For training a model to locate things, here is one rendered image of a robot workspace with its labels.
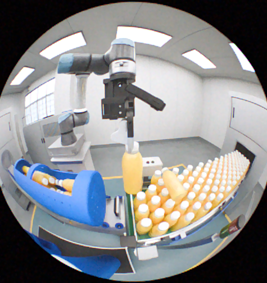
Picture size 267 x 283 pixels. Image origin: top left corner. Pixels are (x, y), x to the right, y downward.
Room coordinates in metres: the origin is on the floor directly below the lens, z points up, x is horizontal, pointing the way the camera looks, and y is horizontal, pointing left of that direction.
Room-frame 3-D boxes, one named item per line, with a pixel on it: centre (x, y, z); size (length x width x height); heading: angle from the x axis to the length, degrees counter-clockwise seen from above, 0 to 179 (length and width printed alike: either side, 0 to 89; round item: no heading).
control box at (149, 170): (0.52, -0.10, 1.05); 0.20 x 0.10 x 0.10; 95
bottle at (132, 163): (0.25, 0.00, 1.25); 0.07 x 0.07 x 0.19
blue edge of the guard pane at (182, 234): (0.02, -0.57, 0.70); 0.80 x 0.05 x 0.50; 95
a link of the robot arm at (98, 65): (0.32, 0.11, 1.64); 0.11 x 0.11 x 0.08; 45
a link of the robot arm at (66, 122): (0.57, 0.51, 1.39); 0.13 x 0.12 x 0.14; 135
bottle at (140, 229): (0.10, -0.05, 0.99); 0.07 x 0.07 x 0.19
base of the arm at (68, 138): (0.57, 0.52, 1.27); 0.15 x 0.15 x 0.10
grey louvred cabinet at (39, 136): (1.52, 2.20, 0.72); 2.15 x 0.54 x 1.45; 102
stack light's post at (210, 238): (-0.11, -0.33, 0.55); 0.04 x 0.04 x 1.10; 5
